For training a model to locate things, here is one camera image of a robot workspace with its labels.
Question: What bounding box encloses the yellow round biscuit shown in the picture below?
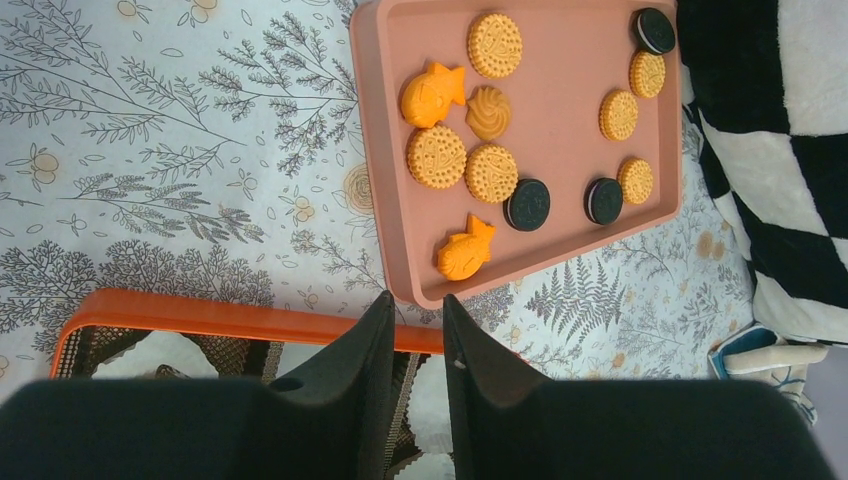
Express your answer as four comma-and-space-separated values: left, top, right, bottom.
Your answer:
467, 13, 523, 79
617, 157, 654, 205
406, 125, 467, 190
629, 51, 666, 99
599, 90, 639, 141
465, 144, 518, 204

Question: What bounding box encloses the swirl butter cookie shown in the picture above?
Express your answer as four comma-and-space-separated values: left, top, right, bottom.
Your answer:
465, 86, 512, 141

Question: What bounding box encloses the white paper cup liner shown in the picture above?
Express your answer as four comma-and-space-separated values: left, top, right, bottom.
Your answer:
92, 331, 201, 379
394, 355, 456, 479

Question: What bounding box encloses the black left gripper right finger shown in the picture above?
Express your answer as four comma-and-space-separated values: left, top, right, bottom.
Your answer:
443, 295, 833, 479

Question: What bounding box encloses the pink cookie tray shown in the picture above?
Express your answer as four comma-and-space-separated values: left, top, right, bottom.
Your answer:
349, 1, 682, 309

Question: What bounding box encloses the black sandwich cookie tilted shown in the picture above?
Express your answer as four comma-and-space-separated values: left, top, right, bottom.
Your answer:
631, 7, 677, 55

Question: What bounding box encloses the black white checkered pillow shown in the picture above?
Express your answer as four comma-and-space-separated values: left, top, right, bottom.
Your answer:
676, 1, 847, 344

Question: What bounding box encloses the orange fish cookie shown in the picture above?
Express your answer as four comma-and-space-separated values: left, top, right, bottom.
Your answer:
400, 62, 466, 129
437, 214, 496, 281

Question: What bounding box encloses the orange cookie box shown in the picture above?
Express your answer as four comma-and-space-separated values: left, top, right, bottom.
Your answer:
51, 288, 443, 478

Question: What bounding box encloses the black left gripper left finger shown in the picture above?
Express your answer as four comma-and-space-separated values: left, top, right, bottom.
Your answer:
1, 292, 395, 479

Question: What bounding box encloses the beige blue printed cloth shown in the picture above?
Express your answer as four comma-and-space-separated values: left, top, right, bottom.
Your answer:
708, 323, 829, 426

